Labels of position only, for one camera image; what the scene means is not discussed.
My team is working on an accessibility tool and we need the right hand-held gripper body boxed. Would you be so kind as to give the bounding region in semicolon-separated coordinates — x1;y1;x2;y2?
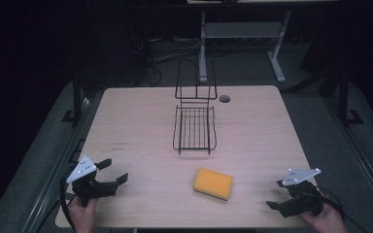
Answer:
279;167;323;218

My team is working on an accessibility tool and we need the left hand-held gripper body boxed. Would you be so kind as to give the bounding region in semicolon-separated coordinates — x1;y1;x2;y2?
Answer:
66;154;120;208

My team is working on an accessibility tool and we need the yellow sponge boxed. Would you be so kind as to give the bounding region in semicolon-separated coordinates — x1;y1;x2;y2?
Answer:
192;166;234;202

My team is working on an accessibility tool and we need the black wire rack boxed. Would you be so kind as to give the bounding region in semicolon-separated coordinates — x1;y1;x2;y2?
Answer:
172;57;219;156

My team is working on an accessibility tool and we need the person's left hand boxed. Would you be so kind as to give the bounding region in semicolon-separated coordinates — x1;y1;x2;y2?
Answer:
67;196;99;233

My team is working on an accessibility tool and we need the person's right hand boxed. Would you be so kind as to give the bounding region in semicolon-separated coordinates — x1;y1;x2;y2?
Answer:
299;197;350;233

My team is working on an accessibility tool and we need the black metal stand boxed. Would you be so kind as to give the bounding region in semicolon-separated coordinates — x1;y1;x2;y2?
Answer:
60;72;88;128
336;69;365;128

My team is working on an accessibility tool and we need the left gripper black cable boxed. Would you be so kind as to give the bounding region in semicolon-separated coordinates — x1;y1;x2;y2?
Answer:
58;165;78;233

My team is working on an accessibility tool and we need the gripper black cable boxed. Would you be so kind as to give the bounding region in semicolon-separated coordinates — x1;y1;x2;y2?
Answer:
314;185;370;233
58;165;78;233

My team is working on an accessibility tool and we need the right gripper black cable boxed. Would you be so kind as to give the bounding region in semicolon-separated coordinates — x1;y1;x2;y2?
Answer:
314;185;370;233

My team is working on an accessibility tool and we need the bundle of floor cables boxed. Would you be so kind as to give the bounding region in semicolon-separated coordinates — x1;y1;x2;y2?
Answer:
127;33;205;88

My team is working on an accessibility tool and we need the grey metal table frame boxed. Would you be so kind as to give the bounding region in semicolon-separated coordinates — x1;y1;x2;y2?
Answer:
197;9;293;84

